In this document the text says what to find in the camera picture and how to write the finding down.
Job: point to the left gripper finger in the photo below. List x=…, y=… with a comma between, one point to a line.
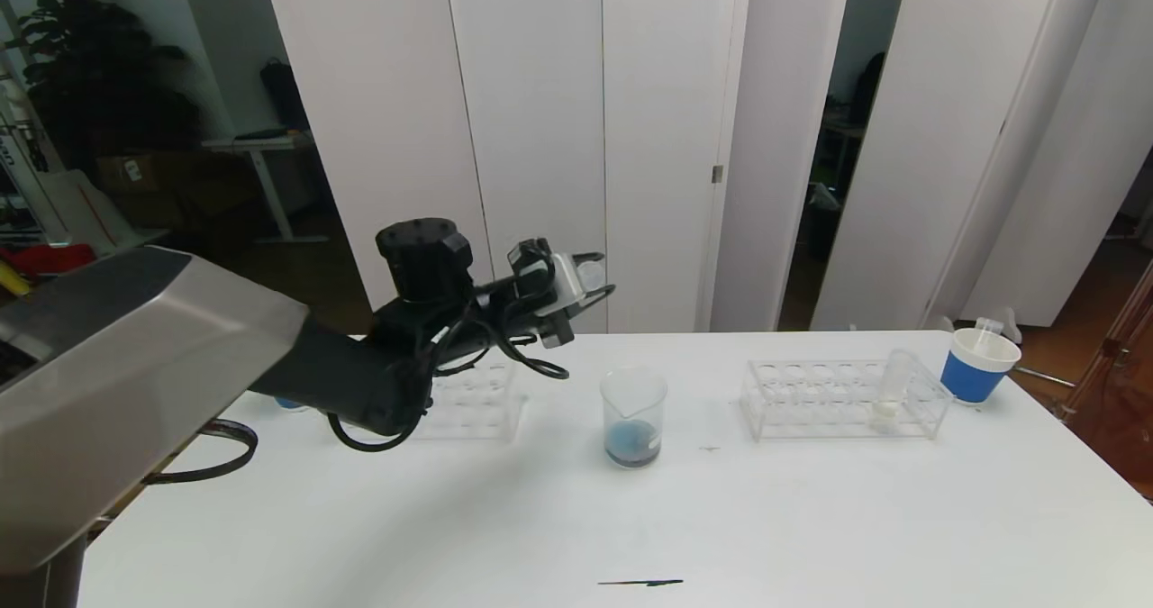
x=599, y=297
x=591, y=257

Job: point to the red box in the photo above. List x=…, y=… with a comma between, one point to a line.
x=45, y=259

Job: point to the clear glass beaker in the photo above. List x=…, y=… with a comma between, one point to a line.
x=635, y=446

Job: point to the dark green potted plant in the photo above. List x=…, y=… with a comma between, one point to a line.
x=90, y=77

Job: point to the brown cardboard box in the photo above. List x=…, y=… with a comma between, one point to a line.
x=147, y=174

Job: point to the white standing desk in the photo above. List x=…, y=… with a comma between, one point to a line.
x=259, y=144

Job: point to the clear acrylic tube rack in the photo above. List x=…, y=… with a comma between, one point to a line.
x=829, y=421
x=486, y=414

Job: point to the yellow tool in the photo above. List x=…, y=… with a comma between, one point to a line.
x=11, y=276

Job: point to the grey crate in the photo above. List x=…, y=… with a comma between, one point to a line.
x=149, y=239

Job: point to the white folding partition screen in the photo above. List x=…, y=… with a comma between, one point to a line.
x=630, y=140
x=946, y=140

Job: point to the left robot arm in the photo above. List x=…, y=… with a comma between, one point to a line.
x=135, y=374

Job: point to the blue white paper cup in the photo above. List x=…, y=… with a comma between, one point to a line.
x=973, y=377
x=290, y=403

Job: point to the yellow pigment test tube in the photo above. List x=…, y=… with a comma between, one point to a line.
x=886, y=412

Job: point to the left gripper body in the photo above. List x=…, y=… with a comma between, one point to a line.
x=567, y=294

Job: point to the white floor object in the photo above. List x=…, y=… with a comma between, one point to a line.
x=1011, y=327

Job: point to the white board with red line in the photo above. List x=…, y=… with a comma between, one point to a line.
x=75, y=210

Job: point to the black bag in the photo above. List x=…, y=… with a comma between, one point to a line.
x=285, y=93

